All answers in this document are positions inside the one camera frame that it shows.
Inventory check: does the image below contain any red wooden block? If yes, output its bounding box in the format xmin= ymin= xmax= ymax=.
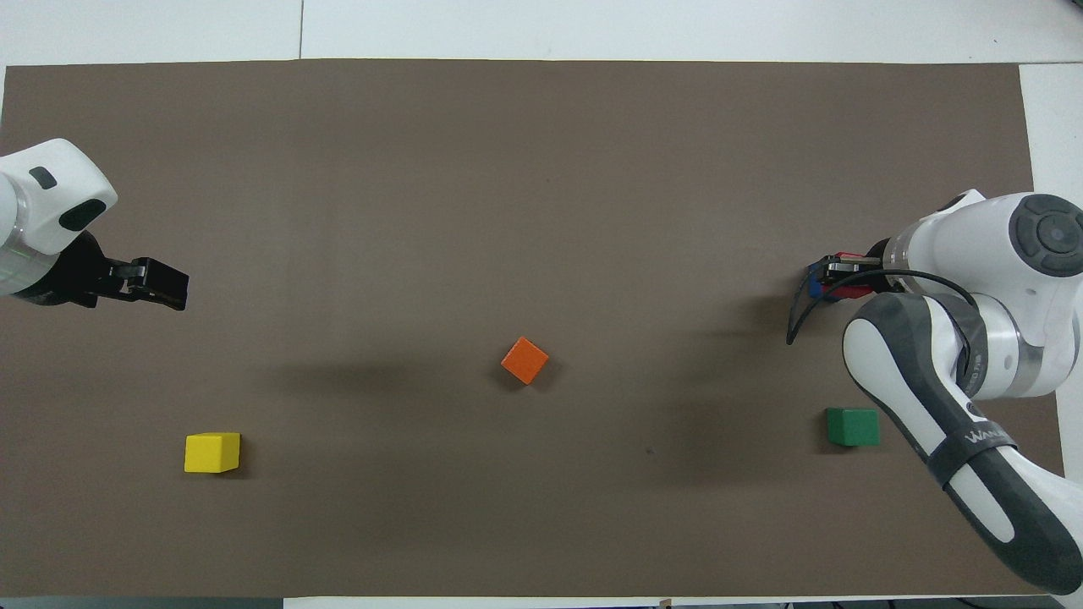
xmin=833 ymin=251 xmax=875 ymax=299

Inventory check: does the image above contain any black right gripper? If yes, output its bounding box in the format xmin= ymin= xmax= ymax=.
xmin=826 ymin=239 xmax=894 ymax=276

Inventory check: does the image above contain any brown table mat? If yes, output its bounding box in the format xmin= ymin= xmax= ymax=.
xmin=0 ymin=58 xmax=1080 ymax=599

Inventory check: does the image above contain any yellow wooden block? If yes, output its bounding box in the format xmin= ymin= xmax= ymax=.
xmin=184 ymin=432 xmax=242 ymax=475

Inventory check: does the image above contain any green wooden block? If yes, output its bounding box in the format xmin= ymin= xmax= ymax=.
xmin=825 ymin=408 xmax=881 ymax=447

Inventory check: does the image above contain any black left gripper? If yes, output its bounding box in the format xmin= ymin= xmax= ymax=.
xmin=12 ymin=229 xmax=190 ymax=312

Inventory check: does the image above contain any orange wooden block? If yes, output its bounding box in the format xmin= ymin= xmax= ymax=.
xmin=500 ymin=337 xmax=550 ymax=387

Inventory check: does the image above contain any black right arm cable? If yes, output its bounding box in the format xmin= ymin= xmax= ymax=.
xmin=786 ymin=268 xmax=984 ymax=347

